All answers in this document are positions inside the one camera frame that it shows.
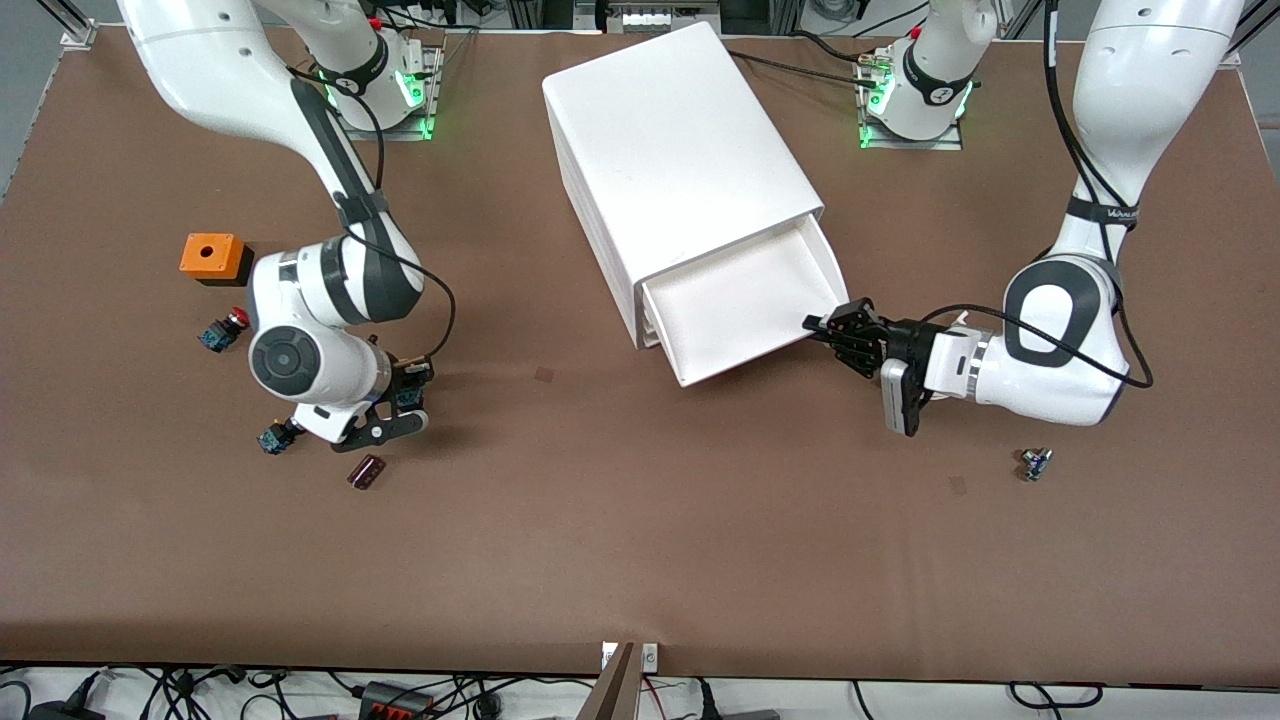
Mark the white drawer cabinet shell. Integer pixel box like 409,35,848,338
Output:
541,20,826,351

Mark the black power strip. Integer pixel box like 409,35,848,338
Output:
358,680,438,720

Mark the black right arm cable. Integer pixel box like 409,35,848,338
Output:
285,62,458,373

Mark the red push button switch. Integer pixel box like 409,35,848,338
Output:
197,307,253,354

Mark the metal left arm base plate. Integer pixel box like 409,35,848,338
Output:
858,50,964,152

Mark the orange button enclosure box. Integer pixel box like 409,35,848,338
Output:
179,233,255,289

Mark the black cable on table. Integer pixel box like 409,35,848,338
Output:
730,48,886,89

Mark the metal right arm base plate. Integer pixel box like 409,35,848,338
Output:
330,45,443,142

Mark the wooden post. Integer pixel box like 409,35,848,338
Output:
578,642,641,720

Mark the aluminium frame structure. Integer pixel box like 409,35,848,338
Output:
505,0,806,36

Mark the black looped cable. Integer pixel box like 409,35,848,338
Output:
1008,682,1103,711

